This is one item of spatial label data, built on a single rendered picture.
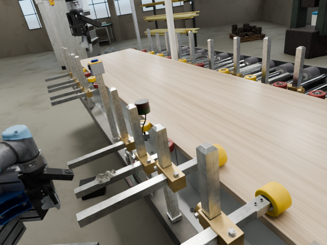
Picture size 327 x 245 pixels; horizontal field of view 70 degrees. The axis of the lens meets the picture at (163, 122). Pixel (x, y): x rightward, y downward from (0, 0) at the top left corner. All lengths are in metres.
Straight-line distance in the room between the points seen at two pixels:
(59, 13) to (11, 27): 7.02
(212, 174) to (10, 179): 0.78
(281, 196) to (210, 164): 0.25
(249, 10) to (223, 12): 1.20
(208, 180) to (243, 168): 0.36
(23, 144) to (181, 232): 0.62
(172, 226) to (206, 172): 0.48
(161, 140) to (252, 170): 0.35
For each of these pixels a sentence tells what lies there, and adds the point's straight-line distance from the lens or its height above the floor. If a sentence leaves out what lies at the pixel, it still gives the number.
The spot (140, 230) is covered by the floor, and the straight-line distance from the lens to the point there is 1.90.
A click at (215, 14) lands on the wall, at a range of 12.28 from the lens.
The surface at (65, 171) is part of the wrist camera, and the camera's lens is 0.94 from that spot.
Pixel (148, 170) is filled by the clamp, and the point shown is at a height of 0.84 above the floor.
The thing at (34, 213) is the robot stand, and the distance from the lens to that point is 1.16.
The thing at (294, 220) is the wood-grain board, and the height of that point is 0.90.
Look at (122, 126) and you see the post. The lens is 1.23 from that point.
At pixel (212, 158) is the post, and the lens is 0.52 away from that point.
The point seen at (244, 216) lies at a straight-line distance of 0.66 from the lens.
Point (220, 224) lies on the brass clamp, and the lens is 0.63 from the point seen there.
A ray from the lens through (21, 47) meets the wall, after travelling 14.53.
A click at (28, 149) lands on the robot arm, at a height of 1.11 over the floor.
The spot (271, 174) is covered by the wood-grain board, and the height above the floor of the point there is 0.90.
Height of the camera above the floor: 1.47
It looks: 28 degrees down
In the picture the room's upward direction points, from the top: 9 degrees counter-clockwise
